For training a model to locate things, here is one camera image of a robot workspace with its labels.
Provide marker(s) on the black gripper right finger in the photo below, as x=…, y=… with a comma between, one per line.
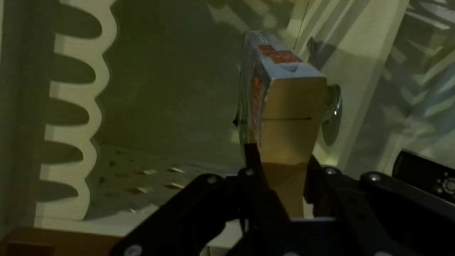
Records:
x=388, y=218

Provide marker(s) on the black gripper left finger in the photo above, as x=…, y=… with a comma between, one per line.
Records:
x=189, y=214

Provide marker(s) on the white lattice shelf unit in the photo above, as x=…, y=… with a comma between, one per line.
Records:
x=165, y=94

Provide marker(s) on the small black remote control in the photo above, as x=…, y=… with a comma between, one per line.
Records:
x=427, y=178

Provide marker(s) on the small shiny metal object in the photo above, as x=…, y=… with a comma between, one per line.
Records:
x=334, y=114

